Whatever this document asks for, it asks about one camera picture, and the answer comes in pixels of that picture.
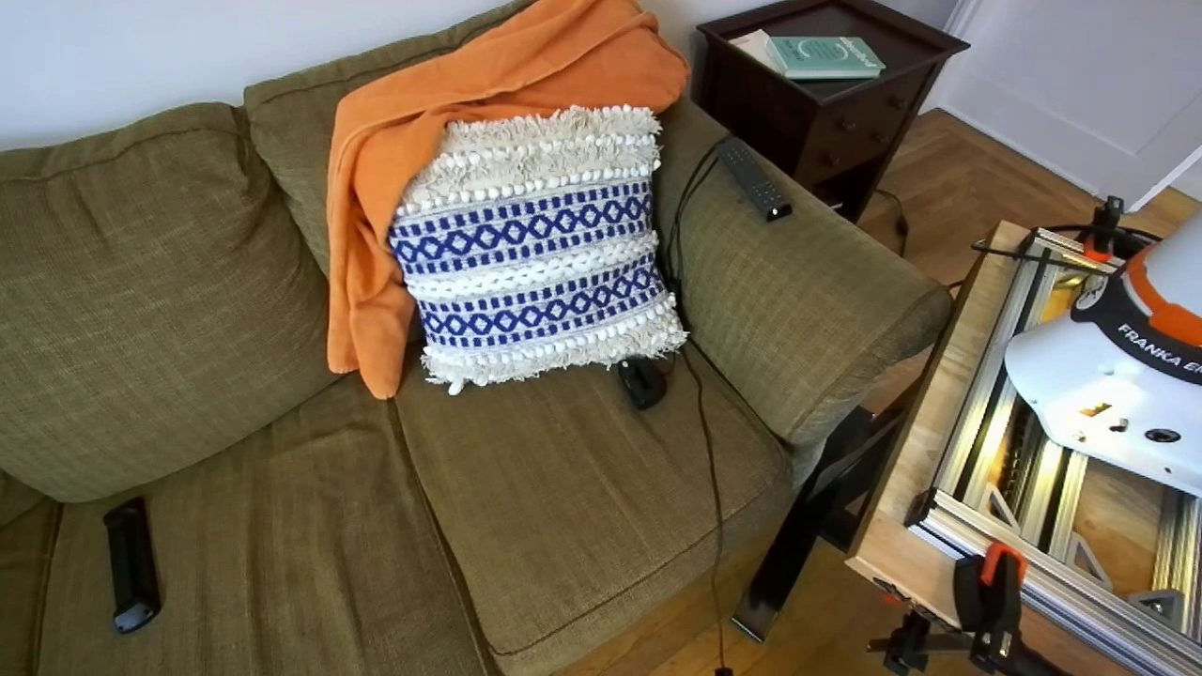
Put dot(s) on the orange towel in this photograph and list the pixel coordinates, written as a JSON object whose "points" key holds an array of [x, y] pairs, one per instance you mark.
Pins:
{"points": [[376, 190]]}

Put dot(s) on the olive green fabric sofa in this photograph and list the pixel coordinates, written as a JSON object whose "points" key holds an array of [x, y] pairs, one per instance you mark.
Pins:
{"points": [[764, 311]]}

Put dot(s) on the olive sofa seat cushion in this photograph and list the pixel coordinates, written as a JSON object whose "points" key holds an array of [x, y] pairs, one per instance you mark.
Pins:
{"points": [[251, 548], [614, 510]]}

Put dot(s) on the narrow olive sofa back cushion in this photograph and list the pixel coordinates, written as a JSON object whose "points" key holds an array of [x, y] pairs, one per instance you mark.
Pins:
{"points": [[296, 125]]}

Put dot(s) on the wide olive sofa back cushion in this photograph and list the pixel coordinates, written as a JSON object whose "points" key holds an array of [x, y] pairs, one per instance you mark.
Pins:
{"points": [[153, 286]]}

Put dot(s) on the small black rounded device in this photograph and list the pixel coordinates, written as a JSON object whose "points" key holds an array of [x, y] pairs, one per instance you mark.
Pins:
{"points": [[641, 383]]}

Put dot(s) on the white and blue throw pillow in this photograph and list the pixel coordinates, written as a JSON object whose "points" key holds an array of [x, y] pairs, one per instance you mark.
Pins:
{"points": [[537, 248]]}

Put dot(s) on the long black remote control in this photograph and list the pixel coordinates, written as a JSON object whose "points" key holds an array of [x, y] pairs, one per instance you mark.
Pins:
{"points": [[756, 180]]}

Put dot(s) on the black metal cart leg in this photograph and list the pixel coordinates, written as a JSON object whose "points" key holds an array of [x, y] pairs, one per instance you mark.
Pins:
{"points": [[792, 548]]}

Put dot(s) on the dark wooden side table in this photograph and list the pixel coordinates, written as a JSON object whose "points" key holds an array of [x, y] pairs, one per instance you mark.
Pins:
{"points": [[840, 125]]}

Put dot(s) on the wooden robot cart board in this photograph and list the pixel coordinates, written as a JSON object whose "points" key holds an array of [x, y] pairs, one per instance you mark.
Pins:
{"points": [[913, 424]]}

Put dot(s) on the white paper booklet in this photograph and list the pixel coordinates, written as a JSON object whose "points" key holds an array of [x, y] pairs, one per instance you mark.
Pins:
{"points": [[754, 55]]}

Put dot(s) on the green book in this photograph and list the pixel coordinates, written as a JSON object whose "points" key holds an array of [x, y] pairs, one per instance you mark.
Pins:
{"points": [[819, 56]]}

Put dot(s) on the black and orange clamp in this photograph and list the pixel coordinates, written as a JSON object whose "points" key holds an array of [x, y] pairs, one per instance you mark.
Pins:
{"points": [[988, 596]]}

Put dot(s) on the small black clamp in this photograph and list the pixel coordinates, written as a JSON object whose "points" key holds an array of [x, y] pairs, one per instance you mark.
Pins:
{"points": [[1101, 230]]}

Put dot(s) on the black remote with grey end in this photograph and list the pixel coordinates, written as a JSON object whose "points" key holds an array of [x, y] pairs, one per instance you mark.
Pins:
{"points": [[128, 563]]}

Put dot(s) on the aluminium profile frame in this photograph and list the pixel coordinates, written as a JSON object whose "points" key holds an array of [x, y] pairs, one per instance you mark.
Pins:
{"points": [[1001, 437]]}

